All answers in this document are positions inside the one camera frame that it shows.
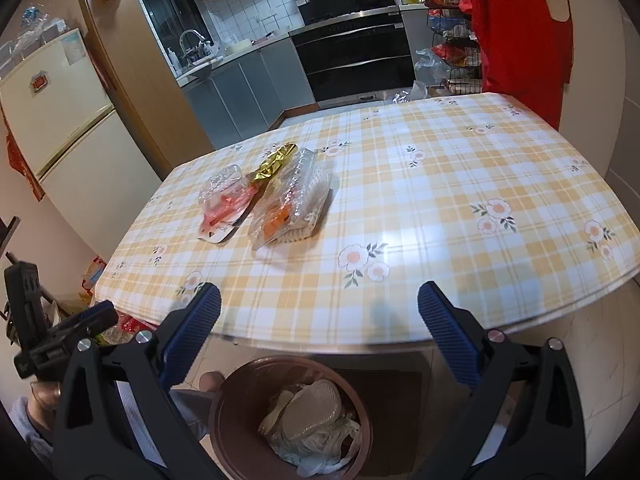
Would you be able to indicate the cream refrigerator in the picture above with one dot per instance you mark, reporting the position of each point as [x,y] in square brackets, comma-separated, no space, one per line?
[65,125]

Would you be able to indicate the red fridge magnet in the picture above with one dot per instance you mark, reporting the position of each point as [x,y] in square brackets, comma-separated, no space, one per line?
[40,81]

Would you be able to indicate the clear plastic food tray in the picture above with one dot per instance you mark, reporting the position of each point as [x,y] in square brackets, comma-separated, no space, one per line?
[295,200]

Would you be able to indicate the beige oval foam tray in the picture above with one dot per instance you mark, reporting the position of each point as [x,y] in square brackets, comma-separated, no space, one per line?
[312,407]

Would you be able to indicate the clear plastic storage containers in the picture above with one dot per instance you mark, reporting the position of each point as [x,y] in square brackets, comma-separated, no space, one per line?
[30,42]

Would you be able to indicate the yellow checkered floral tablecloth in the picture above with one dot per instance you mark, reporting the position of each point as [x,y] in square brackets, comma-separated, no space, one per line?
[425,185]

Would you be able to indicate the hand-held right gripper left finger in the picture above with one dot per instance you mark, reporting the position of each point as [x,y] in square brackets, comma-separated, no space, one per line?
[192,335]

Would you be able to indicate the person's left forearm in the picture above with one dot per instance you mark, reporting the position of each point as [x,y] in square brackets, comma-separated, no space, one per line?
[37,420]

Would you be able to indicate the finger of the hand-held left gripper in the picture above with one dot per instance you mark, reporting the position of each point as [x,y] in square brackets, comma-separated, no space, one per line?
[92,316]
[24,300]

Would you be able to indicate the pale fridge sticker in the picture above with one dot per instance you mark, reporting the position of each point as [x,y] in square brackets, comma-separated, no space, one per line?
[72,50]

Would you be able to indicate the pile of colourful packets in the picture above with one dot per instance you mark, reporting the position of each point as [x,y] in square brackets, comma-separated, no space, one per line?
[125,327]

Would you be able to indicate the chrome kitchen faucet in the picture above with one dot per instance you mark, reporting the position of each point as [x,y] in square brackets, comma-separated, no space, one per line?
[190,42]

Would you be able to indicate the grey lower kitchen cabinets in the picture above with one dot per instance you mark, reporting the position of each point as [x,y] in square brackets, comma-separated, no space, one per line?
[245,90]

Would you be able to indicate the clear crumpled plastic bag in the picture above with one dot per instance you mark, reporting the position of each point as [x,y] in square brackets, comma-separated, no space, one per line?
[32,14]

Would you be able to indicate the dark kitchen window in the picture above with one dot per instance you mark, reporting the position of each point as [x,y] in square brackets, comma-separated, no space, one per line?
[170,10]

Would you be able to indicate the black built-in oven stove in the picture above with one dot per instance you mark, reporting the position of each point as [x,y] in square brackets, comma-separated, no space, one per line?
[355,55]

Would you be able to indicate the red apron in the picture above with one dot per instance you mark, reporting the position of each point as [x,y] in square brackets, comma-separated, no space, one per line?
[515,35]

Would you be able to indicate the dark floor mat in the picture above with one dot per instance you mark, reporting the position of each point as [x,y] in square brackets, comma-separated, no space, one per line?
[395,410]

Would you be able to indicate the red hanging paper decoration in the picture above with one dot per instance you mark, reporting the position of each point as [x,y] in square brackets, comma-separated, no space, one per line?
[22,165]

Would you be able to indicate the white crumpled plastic bag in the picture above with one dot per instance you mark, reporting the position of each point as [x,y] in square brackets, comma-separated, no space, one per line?
[320,452]

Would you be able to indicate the white basin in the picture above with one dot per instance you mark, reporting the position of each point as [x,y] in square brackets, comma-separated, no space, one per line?
[237,46]

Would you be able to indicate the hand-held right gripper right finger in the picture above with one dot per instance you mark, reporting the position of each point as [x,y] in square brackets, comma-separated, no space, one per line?
[447,335]

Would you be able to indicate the clear pink blister pack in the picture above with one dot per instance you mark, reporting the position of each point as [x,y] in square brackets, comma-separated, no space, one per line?
[225,200]

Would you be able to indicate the gold foil wrapper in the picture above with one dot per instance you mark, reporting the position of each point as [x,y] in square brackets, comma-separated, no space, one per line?
[272,165]

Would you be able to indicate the brown round waste bin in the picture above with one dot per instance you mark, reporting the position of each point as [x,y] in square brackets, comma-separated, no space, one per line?
[235,410]

